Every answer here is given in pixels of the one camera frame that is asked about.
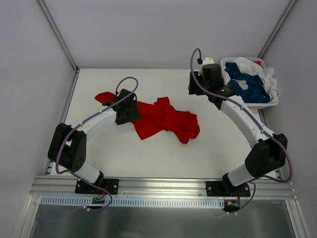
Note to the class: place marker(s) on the blue t shirt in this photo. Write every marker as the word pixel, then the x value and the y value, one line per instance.
pixel 249 87

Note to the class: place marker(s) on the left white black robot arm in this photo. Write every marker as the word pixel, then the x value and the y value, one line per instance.
pixel 68 147

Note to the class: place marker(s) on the white t shirt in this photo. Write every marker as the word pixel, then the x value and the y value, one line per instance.
pixel 265 74

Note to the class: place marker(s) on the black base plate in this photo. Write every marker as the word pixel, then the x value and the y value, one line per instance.
pixel 221 189
pixel 111 185

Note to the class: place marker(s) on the white laundry basket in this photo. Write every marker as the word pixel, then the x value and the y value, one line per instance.
pixel 226 79

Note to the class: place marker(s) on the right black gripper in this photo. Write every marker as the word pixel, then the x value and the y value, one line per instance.
pixel 194 83

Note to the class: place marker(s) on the aluminium mounting rail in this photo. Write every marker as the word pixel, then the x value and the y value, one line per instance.
pixel 162 187

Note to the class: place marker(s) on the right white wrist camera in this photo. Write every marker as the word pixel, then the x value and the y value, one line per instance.
pixel 205 61

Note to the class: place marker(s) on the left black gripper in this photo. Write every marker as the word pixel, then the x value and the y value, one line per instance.
pixel 134 109

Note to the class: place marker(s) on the white slotted cable duct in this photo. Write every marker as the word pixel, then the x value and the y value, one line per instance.
pixel 133 202

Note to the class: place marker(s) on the red t shirt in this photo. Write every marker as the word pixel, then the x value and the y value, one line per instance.
pixel 161 115

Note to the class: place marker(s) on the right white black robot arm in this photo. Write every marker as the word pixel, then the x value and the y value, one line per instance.
pixel 268 149

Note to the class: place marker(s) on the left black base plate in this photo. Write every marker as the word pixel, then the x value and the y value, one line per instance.
pixel 111 185

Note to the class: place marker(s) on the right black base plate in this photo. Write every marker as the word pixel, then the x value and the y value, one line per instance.
pixel 221 189

